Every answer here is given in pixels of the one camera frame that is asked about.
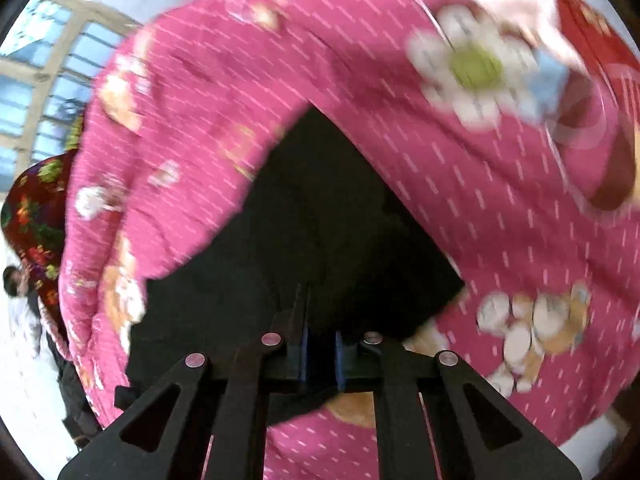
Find pink printed blanket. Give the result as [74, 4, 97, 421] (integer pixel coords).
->
[59, 0, 640, 480]

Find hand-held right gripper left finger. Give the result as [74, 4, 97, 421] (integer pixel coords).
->
[57, 284, 314, 480]

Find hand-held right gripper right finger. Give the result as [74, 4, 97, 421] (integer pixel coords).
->
[334, 330, 583, 480]

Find dark red floral cloth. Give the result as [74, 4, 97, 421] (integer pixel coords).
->
[0, 152, 77, 356]

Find red printed cloth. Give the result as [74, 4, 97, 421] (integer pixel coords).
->
[550, 0, 640, 211]

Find black pants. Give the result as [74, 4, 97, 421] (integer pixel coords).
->
[125, 105, 467, 411]

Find window with pale frame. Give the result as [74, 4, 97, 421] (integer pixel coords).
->
[0, 0, 142, 171]

